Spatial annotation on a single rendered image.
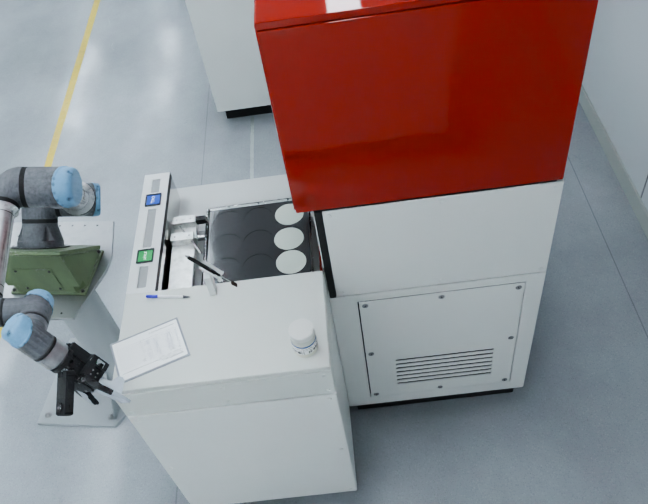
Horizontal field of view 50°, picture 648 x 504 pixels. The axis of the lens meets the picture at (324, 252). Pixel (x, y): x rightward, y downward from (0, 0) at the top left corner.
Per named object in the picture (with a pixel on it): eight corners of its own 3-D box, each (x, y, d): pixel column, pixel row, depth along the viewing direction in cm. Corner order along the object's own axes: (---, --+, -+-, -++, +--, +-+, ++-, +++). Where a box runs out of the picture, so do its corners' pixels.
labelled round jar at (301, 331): (317, 335, 196) (313, 316, 189) (318, 356, 192) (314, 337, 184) (292, 338, 197) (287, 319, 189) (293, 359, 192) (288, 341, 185)
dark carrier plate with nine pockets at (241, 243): (306, 199, 242) (306, 198, 242) (311, 275, 220) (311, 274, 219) (210, 212, 244) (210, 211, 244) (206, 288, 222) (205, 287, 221)
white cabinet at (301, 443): (340, 297, 325) (318, 170, 263) (359, 499, 262) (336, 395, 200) (206, 313, 328) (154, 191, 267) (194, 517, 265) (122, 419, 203)
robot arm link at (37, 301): (8, 287, 179) (-2, 314, 170) (53, 285, 181) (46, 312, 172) (13, 310, 183) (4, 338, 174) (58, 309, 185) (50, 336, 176)
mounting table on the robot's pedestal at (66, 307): (-17, 338, 246) (-36, 317, 236) (28, 244, 274) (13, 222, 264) (102, 340, 239) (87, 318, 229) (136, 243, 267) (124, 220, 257)
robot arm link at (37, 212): (26, 218, 242) (24, 179, 241) (66, 217, 244) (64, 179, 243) (16, 219, 230) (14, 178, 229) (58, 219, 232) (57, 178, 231)
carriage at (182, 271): (199, 223, 247) (197, 218, 245) (192, 305, 223) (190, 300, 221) (177, 226, 248) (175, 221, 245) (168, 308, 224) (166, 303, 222)
